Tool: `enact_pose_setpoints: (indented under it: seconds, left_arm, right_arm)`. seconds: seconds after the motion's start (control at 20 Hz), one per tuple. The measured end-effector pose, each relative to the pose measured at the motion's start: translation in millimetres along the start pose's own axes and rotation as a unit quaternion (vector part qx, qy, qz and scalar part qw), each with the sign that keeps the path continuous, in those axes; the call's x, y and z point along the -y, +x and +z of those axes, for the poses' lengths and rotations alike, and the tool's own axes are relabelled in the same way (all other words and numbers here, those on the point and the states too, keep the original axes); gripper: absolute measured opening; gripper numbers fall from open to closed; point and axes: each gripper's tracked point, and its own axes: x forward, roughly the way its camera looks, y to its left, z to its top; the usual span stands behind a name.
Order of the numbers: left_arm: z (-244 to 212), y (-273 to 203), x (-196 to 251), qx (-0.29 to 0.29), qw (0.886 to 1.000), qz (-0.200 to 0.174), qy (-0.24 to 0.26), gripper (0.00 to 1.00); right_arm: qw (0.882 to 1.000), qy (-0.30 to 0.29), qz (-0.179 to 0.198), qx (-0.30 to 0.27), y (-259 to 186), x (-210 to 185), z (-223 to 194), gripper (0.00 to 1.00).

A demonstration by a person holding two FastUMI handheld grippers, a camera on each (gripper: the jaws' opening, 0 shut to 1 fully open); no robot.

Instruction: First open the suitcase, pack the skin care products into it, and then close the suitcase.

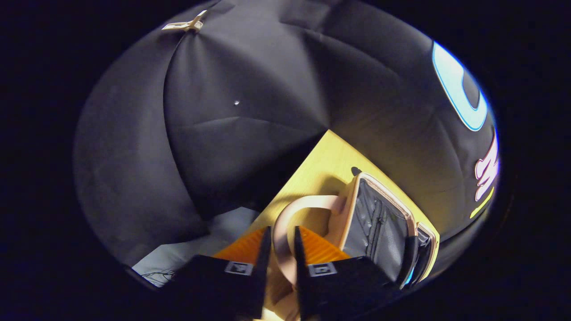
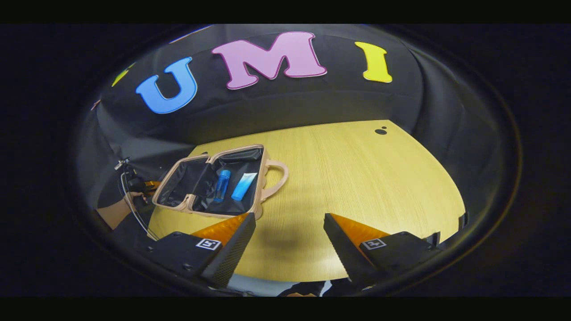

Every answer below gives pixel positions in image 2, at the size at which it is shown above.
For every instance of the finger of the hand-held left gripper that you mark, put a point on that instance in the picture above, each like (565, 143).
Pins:
(154, 184)

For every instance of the black backdrop cloth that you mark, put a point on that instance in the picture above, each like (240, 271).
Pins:
(267, 107)

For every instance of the beige pink suitcase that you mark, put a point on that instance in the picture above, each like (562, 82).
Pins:
(187, 187)

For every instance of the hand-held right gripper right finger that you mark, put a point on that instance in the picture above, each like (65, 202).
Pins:
(343, 254)

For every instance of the light blue cream tube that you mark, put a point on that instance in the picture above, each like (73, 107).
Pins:
(244, 186)

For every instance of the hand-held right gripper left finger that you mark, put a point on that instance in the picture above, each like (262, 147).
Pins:
(232, 256)

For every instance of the person's light clothing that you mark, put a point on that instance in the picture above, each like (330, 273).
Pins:
(258, 283)

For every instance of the blue skin care bottle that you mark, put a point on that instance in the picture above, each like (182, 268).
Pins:
(222, 185)

